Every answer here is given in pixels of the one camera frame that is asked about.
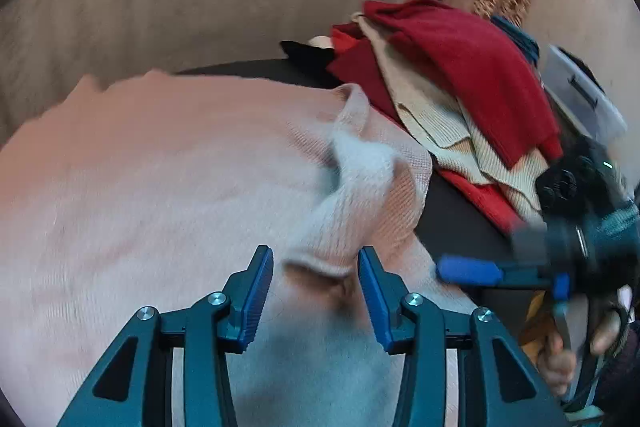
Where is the cream ribbed knit garment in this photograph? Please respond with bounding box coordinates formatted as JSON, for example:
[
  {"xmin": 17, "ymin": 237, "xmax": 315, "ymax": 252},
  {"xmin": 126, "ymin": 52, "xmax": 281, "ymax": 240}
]
[{"xmin": 350, "ymin": 12, "xmax": 553, "ymax": 215}]

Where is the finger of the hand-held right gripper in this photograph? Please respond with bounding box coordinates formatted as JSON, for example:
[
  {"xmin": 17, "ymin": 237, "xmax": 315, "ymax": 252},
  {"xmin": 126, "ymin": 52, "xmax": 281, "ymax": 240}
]
[{"xmin": 436, "ymin": 256, "xmax": 551, "ymax": 292}]

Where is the clear plastic storage box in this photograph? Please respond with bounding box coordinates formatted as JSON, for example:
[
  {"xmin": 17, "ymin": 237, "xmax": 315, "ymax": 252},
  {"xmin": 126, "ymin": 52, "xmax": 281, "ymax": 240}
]
[{"xmin": 540, "ymin": 44, "xmax": 628, "ymax": 142}]

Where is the black garment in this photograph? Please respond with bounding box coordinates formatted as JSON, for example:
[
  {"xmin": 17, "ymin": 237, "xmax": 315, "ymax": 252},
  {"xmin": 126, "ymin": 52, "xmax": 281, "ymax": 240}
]
[{"xmin": 279, "ymin": 41, "xmax": 346, "ymax": 90}]

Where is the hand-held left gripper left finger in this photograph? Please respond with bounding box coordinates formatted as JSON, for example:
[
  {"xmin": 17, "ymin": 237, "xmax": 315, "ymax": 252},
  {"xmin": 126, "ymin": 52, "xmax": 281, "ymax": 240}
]
[{"xmin": 56, "ymin": 245, "xmax": 275, "ymax": 427}]

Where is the pink knit sweater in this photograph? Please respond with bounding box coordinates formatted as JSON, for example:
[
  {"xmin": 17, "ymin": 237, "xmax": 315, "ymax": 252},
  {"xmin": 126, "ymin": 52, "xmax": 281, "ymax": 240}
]
[{"xmin": 0, "ymin": 68, "xmax": 481, "ymax": 427}]

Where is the blue storage bin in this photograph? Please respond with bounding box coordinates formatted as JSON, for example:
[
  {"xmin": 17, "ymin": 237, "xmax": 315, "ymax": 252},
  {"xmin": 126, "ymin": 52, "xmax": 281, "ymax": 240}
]
[{"xmin": 490, "ymin": 16, "xmax": 541, "ymax": 68}]

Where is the bright red garment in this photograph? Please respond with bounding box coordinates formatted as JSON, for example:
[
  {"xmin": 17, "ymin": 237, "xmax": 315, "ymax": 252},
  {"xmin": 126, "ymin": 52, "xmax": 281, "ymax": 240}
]
[{"xmin": 326, "ymin": 23, "xmax": 526, "ymax": 233}]

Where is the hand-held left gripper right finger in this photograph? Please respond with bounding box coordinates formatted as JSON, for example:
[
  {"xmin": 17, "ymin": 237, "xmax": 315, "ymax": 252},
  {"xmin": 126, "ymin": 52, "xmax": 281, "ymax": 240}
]
[{"xmin": 357, "ymin": 246, "xmax": 568, "ymax": 427}]

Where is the person's right hand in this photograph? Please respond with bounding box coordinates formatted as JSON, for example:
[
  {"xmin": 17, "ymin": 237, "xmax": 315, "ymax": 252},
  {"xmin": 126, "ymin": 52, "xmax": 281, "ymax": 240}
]
[{"xmin": 537, "ymin": 307, "xmax": 628, "ymax": 400}]

